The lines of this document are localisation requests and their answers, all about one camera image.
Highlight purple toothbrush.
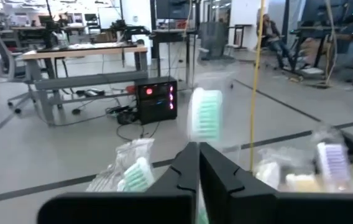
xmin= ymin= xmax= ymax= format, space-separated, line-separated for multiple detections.
xmin=311 ymin=124 xmax=353 ymax=190

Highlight tan hanging cable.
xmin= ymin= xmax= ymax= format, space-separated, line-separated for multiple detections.
xmin=324 ymin=0 xmax=339 ymax=90

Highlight person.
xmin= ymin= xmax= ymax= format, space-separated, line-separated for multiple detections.
xmin=257 ymin=12 xmax=295 ymax=71

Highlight black equipment table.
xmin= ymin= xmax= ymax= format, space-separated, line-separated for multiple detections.
xmin=290 ymin=12 xmax=353 ymax=86

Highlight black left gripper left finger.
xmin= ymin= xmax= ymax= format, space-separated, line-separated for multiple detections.
xmin=37 ymin=141 xmax=200 ymax=224

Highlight black power strip cables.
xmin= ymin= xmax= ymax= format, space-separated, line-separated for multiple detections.
xmin=106 ymin=105 xmax=140 ymax=126

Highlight yellow-bristle toothbrush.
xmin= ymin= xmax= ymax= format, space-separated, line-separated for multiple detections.
xmin=284 ymin=172 xmax=322 ymax=193

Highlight black computer tower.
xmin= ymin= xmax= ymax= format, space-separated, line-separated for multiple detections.
xmin=134 ymin=76 xmax=178 ymax=125

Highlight grey office chair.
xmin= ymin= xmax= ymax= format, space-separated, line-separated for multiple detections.
xmin=0 ymin=24 xmax=40 ymax=114

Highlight black workbench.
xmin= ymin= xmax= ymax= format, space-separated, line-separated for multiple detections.
xmin=150 ymin=29 xmax=196 ymax=85

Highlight wooden desk grey legs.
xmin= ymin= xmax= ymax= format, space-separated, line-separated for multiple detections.
xmin=21 ymin=42 xmax=149 ymax=127

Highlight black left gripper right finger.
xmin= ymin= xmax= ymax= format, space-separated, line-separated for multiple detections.
xmin=199 ymin=142 xmax=353 ymax=224

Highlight black power brick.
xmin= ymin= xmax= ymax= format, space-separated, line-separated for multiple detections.
xmin=75 ymin=88 xmax=106 ymax=98

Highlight large black screen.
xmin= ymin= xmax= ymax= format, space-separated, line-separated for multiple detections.
xmin=155 ymin=0 xmax=193 ymax=20

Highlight grey partition panel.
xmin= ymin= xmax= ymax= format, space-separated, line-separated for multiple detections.
xmin=199 ymin=21 xmax=229 ymax=60

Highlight yellow cable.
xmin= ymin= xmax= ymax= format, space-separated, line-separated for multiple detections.
xmin=249 ymin=0 xmax=266 ymax=172

